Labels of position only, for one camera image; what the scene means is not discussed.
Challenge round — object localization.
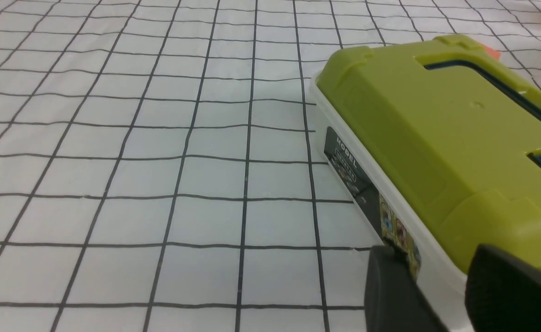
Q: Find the green lidded plastic box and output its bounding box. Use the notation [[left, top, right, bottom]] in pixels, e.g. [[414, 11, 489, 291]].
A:
[[309, 34, 541, 332]]

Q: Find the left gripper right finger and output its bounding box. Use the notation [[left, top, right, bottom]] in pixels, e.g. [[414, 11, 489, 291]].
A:
[[465, 244, 541, 332]]

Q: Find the orange foam cube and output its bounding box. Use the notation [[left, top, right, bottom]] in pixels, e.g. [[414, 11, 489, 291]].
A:
[[481, 44, 501, 60]]

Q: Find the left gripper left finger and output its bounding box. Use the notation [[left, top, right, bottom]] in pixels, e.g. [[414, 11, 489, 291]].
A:
[[364, 246, 447, 332]]

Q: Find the white grid tablecloth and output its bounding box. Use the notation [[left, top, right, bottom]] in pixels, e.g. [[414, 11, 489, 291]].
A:
[[0, 0, 541, 332]]

